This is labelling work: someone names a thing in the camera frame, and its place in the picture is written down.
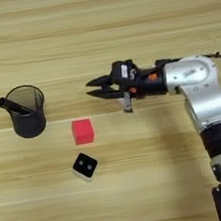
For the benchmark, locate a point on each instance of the black mesh pen cup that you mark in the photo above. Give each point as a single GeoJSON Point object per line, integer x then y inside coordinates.
{"type": "Point", "coordinates": [29, 127]}

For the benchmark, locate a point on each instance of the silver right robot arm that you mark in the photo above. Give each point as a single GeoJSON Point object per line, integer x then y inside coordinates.
{"type": "Point", "coordinates": [207, 93]}

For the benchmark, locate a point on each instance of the black box with white label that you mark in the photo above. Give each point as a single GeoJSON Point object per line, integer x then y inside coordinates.
{"type": "Point", "coordinates": [123, 71]}

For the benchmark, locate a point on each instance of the white box with black top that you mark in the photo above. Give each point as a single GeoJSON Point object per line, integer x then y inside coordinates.
{"type": "Point", "coordinates": [86, 165]}

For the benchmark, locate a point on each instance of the red cube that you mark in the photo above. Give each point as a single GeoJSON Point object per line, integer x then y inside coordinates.
{"type": "Point", "coordinates": [83, 132]}

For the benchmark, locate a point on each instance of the thick black marker pen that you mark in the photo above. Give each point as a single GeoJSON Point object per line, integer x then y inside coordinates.
{"type": "Point", "coordinates": [5, 103]}

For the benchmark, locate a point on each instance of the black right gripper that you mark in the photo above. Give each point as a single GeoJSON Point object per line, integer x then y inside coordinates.
{"type": "Point", "coordinates": [148, 82]}

